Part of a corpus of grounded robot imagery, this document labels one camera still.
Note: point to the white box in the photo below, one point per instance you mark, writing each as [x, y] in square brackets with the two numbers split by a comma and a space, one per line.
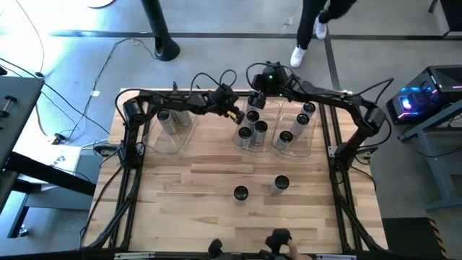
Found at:
[54, 159]

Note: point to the silver mounting bracket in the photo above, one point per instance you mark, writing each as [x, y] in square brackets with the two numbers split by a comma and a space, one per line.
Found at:
[135, 256]
[335, 257]

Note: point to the black box hazard stripes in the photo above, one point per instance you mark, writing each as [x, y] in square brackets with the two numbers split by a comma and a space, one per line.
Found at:
[404, 238]

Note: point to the person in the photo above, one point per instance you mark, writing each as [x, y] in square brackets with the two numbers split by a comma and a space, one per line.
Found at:
[297, 251]
[307, 21]

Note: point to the yellow tag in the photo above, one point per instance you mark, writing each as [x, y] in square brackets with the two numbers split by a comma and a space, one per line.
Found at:
[231, 115]

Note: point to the table with blue-grey legs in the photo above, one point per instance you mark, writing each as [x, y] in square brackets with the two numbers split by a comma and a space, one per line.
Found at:
[433, 169]

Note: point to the black table clamp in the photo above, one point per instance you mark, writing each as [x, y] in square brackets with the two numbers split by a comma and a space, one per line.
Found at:
[175, 86]

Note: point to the clear plastic bin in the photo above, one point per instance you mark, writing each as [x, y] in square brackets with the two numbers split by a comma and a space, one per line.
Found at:
[303, 144]
[273, 112]
[169, 146]

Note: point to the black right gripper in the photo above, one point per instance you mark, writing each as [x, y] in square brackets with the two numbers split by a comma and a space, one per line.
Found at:
[257, 100]

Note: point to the black computer case RGB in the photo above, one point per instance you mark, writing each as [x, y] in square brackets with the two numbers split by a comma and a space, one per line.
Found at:
[433, 86]

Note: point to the black cabinet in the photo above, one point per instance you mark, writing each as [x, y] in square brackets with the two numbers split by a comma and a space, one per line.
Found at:
[447, 18]

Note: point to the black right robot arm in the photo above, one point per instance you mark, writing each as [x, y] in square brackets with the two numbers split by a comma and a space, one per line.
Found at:
[325, 95]

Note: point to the black pole stand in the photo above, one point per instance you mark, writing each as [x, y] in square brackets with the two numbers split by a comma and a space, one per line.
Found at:
[164, 47]

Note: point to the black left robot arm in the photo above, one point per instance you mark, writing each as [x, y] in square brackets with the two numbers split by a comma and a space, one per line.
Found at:
[173, 100]

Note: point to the white can blue band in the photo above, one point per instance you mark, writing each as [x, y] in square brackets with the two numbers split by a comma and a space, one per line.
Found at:
[286, 137]
[163, 115]
[183, 118]

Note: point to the grey metal desk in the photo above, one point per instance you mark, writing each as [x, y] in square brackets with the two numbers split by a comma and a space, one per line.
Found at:
[18, 137]

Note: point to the white Celsius soda can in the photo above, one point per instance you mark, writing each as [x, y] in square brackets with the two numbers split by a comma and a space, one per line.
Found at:
[302, 119]

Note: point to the black power brick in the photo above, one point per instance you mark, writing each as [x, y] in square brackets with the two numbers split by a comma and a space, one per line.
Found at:
[107, 150]

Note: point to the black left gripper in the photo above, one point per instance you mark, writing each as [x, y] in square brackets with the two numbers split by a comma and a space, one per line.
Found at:
[231, 108]

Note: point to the white can peach band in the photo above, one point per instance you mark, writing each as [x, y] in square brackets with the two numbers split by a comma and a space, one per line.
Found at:
[244, 133]

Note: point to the white can yellow band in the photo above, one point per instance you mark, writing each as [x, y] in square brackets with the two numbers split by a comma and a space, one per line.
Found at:
[252, 116]
[260, 126]
[281, 181]

